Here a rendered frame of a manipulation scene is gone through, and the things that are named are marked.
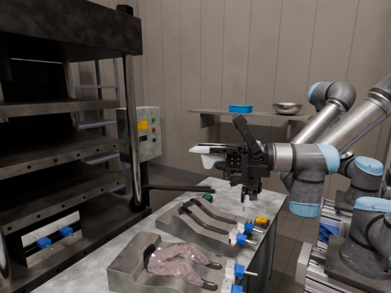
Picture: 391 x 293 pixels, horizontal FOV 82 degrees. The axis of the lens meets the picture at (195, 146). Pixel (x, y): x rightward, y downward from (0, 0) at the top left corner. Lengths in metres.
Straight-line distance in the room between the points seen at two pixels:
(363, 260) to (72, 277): 1.13
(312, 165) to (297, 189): 0.08
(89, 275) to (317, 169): 1.04
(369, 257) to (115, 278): 0.90
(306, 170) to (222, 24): 3.28
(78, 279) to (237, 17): 3.38
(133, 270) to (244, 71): 2.97
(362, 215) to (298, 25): 2.75
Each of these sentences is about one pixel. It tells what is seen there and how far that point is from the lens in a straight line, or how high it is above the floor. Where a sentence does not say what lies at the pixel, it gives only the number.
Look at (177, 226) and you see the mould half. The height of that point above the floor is 0.87.
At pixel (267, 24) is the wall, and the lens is 3.46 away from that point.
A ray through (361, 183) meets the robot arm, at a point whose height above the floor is 1.16.
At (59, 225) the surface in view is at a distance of 1.41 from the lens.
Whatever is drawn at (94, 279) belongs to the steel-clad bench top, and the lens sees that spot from 1.22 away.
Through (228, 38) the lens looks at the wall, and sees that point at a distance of 3.64.
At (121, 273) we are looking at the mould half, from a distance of 1.06.
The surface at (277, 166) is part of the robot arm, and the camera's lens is 0.59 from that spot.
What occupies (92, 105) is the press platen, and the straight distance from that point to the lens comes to 1.41.
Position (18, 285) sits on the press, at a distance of 1.38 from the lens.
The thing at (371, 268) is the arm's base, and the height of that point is 1.07.
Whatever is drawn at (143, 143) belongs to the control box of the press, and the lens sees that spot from 1.72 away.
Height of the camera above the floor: 1.61
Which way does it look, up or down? 14 degrees down
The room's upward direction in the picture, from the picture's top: straight up
